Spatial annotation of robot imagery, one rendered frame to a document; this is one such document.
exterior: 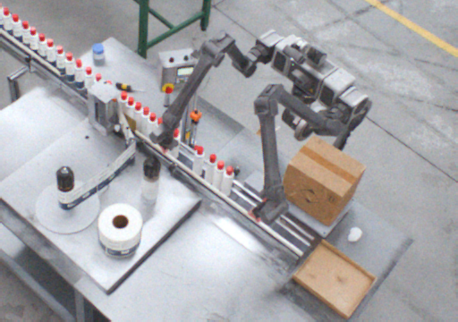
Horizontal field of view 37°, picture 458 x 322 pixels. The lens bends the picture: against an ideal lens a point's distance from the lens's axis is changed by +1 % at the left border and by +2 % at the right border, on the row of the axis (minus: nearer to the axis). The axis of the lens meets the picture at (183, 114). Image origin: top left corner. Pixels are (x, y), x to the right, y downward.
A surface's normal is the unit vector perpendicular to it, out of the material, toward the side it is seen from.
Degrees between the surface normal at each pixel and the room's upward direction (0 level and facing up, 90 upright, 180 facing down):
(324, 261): 0
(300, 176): 90
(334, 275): 0
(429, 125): 0
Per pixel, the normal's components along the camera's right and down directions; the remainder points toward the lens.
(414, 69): 0.07, -0.66
